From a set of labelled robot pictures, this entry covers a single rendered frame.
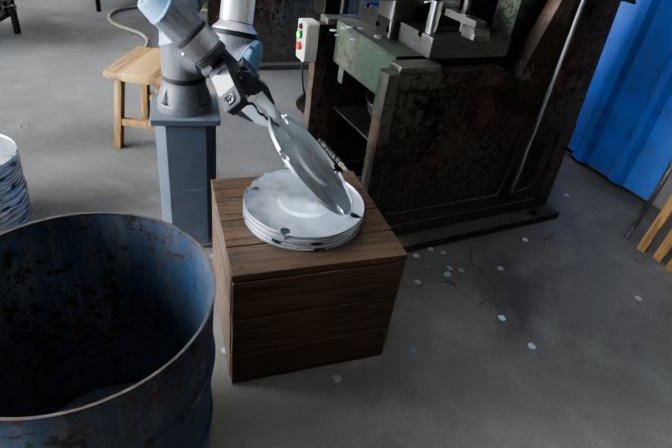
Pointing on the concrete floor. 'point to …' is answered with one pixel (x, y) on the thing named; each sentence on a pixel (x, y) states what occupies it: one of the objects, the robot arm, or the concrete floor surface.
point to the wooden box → (300, 291)
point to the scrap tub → (105, 334)
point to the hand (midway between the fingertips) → (274, 123)
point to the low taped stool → (130, 64)
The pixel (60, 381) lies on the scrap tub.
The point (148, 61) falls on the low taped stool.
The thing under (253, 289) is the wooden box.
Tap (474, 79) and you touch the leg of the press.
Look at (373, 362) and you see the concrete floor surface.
